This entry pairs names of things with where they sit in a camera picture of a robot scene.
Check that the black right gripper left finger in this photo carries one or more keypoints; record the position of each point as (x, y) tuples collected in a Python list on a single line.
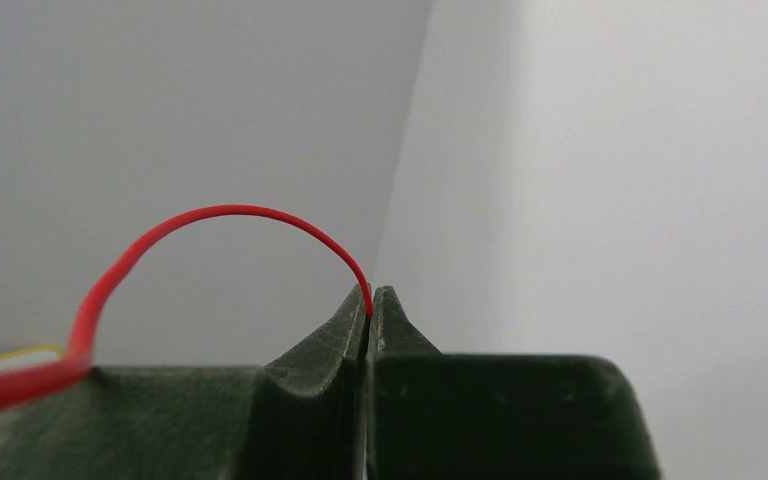
[(294, 418)]

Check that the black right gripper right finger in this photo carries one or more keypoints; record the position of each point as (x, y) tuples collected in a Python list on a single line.
[(437, 415)]

